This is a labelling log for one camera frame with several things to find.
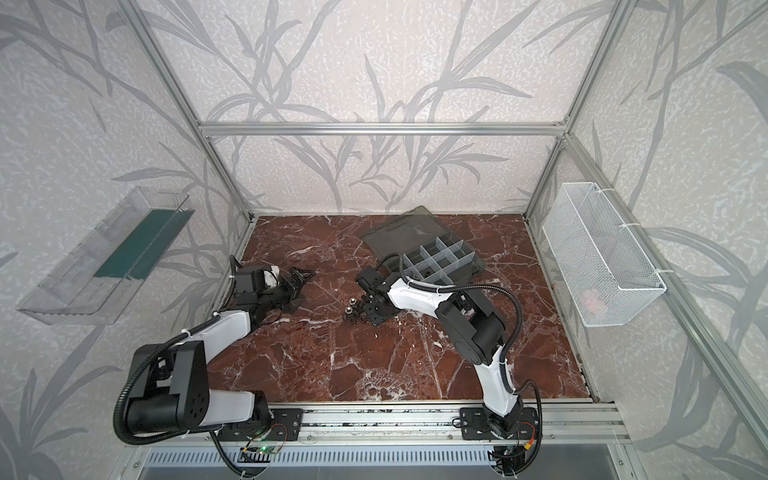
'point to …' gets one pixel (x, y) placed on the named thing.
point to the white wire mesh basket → (603, 270)
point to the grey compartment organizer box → (430, 252)
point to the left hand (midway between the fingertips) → (314, 272)
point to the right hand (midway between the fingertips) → (378, 306)
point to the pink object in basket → (592, 302)
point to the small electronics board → (256, 454)
